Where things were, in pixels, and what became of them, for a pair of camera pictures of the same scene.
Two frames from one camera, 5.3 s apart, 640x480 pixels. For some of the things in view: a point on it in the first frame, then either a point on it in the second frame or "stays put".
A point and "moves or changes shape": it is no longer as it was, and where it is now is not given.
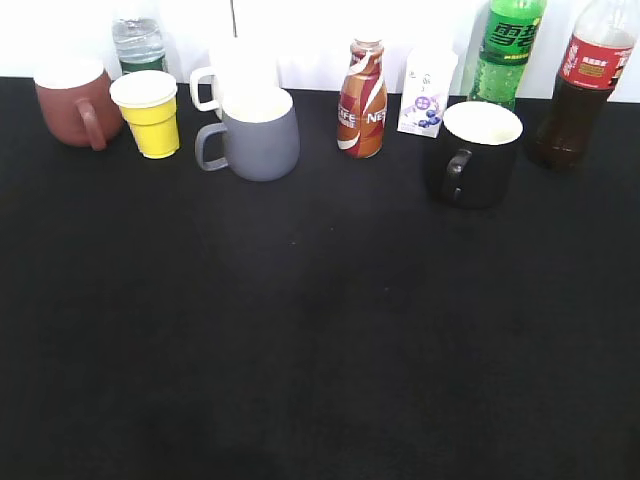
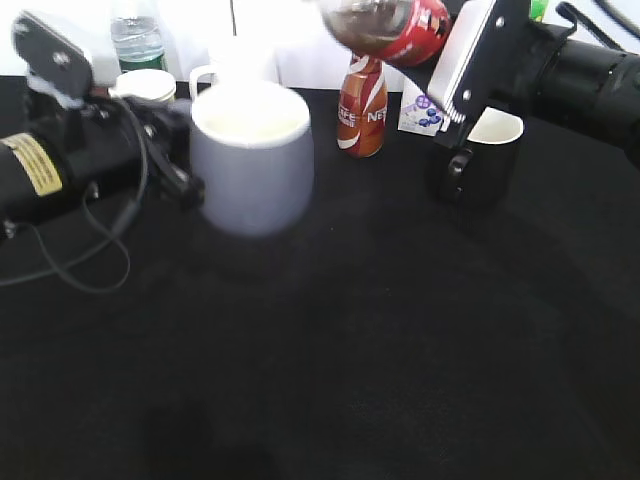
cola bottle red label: [601, 44] -> [394, 32]
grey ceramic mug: [262, 135] moves or changes shape
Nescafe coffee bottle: [361, 125] stays put
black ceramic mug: [479, 147] stays put
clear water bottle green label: [140, 44] stays put
